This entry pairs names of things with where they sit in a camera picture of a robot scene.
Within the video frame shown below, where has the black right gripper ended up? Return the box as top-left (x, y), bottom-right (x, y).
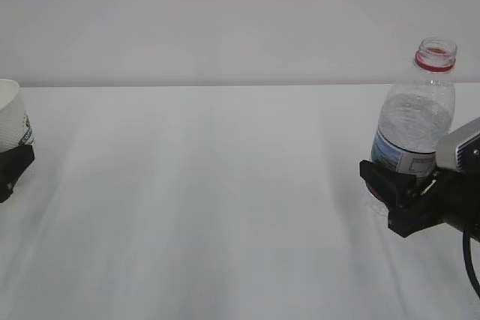
top-left (359, 160), bottom-right (479, 238)

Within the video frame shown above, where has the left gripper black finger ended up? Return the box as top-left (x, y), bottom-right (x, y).
top-left (0, 145), bottom-right (35, 203)

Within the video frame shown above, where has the white paper cup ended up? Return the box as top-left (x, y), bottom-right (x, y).
top-left (0, 79), bottom-right (35, 152)

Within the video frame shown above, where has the clear water bottle red label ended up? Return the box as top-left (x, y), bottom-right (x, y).
top-left (370, 37), bottom-right (458, 182)

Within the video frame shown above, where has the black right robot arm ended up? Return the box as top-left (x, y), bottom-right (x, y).
top-left (359, 160), bottom-right (479, 241)

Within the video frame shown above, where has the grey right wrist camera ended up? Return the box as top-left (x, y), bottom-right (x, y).
top-left (436, 118), bottom-right (479, 175)

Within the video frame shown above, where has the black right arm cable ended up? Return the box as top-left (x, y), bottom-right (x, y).
top-left (461, 224), bottom-right (480, 298)

